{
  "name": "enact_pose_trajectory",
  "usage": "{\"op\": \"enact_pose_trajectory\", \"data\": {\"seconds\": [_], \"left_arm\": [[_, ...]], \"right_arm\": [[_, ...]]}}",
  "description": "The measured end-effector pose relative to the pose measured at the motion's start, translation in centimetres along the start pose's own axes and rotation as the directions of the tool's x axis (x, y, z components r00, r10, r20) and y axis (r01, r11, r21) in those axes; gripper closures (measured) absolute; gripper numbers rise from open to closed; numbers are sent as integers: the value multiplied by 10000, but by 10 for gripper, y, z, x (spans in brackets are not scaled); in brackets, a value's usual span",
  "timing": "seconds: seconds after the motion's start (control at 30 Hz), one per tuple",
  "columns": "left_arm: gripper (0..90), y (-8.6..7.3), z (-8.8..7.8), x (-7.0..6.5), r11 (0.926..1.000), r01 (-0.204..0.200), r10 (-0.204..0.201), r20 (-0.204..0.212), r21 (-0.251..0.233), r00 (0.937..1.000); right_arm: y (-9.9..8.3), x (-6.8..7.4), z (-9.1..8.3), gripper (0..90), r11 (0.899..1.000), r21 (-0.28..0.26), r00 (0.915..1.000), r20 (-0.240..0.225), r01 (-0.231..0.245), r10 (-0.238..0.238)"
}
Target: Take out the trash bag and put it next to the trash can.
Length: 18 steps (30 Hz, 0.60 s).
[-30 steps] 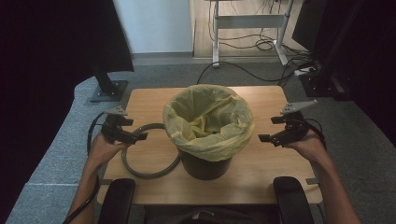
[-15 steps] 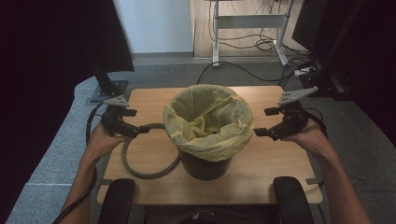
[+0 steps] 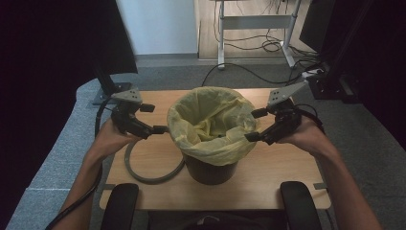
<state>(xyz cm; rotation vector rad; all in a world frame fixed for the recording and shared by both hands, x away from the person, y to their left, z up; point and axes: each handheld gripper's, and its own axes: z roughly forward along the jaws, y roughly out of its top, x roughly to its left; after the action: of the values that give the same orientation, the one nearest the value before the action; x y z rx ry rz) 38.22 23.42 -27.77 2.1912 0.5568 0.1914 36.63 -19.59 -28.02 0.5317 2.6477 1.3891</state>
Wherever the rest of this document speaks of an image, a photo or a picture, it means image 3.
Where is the long black floor cable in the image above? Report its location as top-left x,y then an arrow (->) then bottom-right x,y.
201,62 -> 305,88

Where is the black stand base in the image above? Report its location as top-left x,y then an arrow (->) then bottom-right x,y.
306,72 -> 362,105

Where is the white power strip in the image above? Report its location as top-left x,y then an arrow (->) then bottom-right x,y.
300,67 -> 324,80

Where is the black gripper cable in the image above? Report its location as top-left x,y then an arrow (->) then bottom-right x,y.
44,97 -> 117,230
292,103 -> 327,134

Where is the tangle of black cables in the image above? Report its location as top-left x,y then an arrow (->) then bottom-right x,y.
219,0 -> 322,66

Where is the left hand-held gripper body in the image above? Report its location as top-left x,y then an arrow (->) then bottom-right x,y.
109,88 -> 155,140

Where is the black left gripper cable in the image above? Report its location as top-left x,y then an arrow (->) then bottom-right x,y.
44,97 -> 117,230

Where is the person's right hand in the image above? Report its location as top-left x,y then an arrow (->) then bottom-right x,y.
280,116 -> 335,158

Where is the person's left hand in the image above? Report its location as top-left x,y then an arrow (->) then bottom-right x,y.
95,118 -> 142,159

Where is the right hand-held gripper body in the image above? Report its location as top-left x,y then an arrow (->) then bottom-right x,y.
259,80 -> 309,146

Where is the black stand with base plate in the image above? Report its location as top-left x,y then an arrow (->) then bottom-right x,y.
91,63 -> 134,106

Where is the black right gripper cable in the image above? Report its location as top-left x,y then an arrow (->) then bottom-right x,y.
292,103 -> 327,134

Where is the black chair armrest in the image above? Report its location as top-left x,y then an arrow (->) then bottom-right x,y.
280,180 -> 324,230
100,182 -> 141,230

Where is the white metal desk frame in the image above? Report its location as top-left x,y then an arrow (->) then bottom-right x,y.
215,0 -> 303,70

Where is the grey plastic ring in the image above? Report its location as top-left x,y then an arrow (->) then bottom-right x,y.
124,138 -> 187,186

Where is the dark curtain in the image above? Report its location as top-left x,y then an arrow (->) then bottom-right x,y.
0,0 -> 139,230

